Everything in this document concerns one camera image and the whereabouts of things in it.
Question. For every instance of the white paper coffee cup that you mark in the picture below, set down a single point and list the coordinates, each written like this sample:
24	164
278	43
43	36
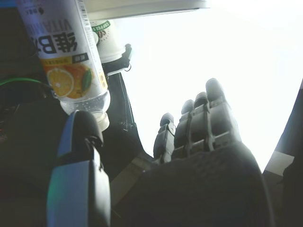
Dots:
109	42

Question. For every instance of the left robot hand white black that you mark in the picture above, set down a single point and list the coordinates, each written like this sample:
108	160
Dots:
201	184

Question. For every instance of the orange vitamin drink bottle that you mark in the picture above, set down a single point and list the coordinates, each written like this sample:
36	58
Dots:
68	59

